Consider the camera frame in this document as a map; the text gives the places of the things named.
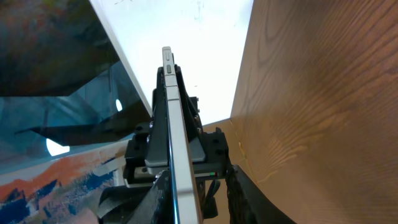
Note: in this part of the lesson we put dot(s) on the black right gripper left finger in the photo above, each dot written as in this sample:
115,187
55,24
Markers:
157,206

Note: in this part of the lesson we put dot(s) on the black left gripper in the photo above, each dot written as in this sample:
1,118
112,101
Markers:
148,155

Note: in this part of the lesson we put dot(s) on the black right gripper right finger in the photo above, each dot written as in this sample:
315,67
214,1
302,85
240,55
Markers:
247,204

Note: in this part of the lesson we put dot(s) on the black flip smartphone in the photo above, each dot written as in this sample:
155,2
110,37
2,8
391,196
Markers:
184,189

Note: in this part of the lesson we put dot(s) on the colourful wall painting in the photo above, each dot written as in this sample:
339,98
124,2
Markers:
64,190

